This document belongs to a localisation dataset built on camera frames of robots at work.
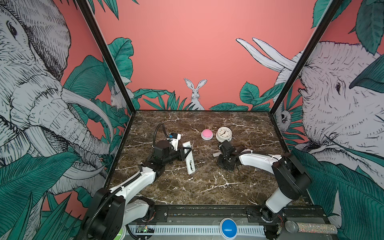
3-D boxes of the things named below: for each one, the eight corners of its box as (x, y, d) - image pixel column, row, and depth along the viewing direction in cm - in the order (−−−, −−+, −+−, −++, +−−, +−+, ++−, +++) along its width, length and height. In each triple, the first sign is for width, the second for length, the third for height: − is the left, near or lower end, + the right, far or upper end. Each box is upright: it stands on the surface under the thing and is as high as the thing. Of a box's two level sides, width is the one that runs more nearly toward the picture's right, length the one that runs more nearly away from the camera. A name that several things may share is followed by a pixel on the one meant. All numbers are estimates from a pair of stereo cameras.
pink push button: (201, 140, 106) (201, 138, 104) (201, 130, 111) (201, 129, 109) (213, 140, 106) (213, 138, 104) (212, 130, 111) (212, 129, 109)
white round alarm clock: (216, 142, 105) (217, 138, 101) (215, 130, 111) (216, 126, 107) (231, 142, 105) (233, 138, 101) (229, 131, 111) (230, 126, 107)
